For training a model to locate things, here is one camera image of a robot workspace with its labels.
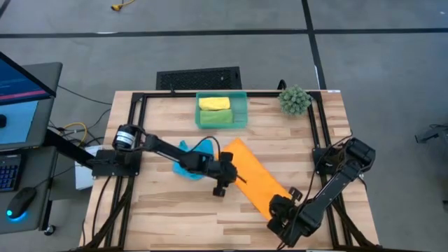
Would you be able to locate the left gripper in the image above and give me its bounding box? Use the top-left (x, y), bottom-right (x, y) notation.
top-left (208, 159), bottom-right (248, 197)

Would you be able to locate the yellow floor cable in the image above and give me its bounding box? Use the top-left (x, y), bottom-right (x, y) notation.
top-left (111, 0), bottom-right (136, 11)

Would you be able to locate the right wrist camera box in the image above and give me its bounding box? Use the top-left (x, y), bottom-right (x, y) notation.
top-left (288, 187), bottom-right (304, 203)

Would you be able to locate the black floor stand with cables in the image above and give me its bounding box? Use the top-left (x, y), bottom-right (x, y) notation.
top-left (414, 122), bottom-right (448, 144)

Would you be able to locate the computer monitor with blue screen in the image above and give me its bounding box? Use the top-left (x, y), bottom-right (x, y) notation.
top-left (0, 51), bottom-right (57, 106)

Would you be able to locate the orange microfiber towel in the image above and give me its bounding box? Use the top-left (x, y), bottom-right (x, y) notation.
top-left (218, 138), bottom-right (293, 221)

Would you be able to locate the grey side desk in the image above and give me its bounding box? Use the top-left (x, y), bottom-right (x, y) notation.
top-left (0, 62), bottom-right (63, 235)

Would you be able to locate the teal translucent plastic basket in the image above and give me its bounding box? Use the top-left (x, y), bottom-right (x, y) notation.
top-left (195, 90), bottom-right (249, 130)

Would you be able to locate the white box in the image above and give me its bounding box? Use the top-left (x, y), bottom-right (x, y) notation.
top-left (74, 145), bottom-right (102, 191)

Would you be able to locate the black aluminium table frame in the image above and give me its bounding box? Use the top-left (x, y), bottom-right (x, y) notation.
top-left (80, 90), bottom-right (381, 252)

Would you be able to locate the blue microfiber towel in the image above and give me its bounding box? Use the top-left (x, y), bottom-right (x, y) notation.
top-left (172, 139), bottom-right (215, 181)

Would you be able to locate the green microfiber towel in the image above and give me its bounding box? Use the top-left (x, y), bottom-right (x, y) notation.
top-left (199, 109), bottom-right (234, 125)

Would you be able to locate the artificial green potted plant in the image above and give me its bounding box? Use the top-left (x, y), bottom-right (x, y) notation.
top-left (278, 85), bottom-right (312, 118)

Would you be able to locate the yellow microfiber towel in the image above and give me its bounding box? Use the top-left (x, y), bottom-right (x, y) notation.
top-left (198, 97), bottom-right (231, 111)

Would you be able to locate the backlit black keyboard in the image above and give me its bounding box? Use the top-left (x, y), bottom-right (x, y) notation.
top-left (0, 155), bottom-right (22, 193)

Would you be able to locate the black computer mouse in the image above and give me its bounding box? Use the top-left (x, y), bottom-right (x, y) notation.
top-left (6, 187), bottom-right (37, 221)

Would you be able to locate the light blue flat panel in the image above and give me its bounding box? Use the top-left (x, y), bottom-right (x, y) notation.
top-left (0, 100), bottom-right (39, 145)

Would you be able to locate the yellow cable loop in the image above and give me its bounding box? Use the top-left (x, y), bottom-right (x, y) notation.
top-left (62, 121), bottom-right (88, 145)

